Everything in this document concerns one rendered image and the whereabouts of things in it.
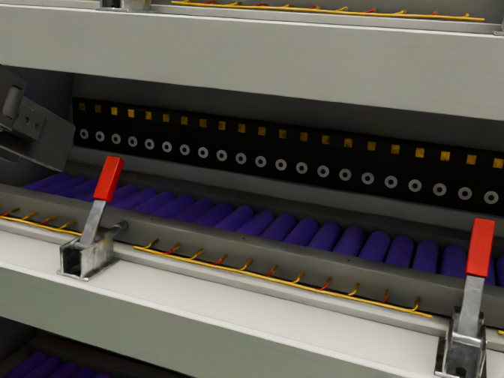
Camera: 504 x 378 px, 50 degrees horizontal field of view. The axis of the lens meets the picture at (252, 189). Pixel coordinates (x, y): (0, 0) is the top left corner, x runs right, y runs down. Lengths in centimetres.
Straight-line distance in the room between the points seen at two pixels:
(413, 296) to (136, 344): 19
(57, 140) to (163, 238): 14
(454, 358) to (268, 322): 11
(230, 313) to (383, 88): 17
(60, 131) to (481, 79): 24
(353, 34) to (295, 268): 17
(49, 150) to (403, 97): 21
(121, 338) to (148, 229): 9
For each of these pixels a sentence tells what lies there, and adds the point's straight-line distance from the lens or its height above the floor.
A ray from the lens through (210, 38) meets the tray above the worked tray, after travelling 37.
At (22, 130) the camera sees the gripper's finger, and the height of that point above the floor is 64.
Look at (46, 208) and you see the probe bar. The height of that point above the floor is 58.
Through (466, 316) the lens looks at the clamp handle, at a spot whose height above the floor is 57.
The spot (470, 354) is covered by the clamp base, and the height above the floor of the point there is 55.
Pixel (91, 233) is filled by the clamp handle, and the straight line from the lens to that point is 42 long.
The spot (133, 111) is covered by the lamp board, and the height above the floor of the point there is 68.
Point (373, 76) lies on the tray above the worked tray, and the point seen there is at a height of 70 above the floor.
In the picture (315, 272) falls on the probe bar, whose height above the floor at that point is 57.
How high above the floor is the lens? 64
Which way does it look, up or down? 2 degrees down
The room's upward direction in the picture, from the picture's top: 9 degrees clockwise
